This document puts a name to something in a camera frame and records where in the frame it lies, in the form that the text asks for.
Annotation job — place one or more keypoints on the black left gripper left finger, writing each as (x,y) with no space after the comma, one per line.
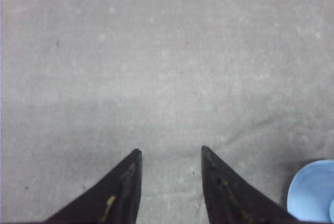
(114,199)

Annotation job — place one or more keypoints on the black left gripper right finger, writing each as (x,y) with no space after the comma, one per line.
(230,199)

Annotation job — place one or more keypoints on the blue plastic plate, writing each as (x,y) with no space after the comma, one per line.
(310,193)

